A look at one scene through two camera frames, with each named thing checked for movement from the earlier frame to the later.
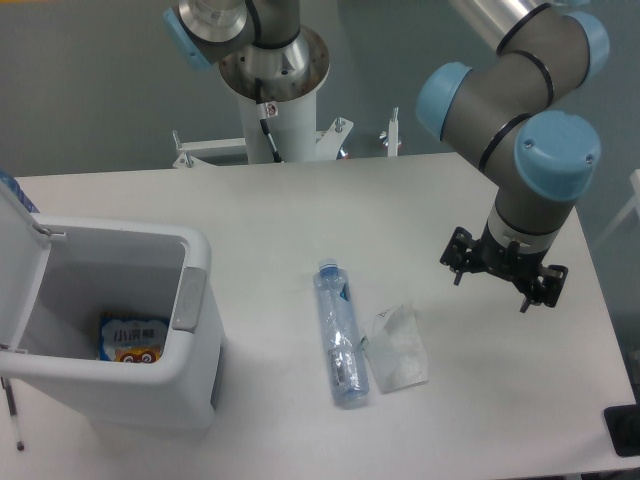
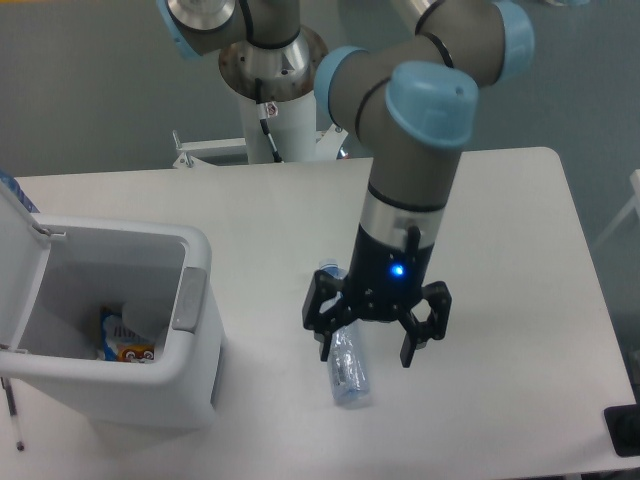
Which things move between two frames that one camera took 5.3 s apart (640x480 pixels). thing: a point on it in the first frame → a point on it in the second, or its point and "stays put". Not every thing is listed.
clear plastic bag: x=395 y=348 → x=147 y=319
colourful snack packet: x=132 y=337 stays put
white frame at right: x=634 y=205 stays put
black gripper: x=463 y=254 → x=384 y=279
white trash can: x=97 y=267 stays put
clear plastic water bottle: x=343 y=349 stays put
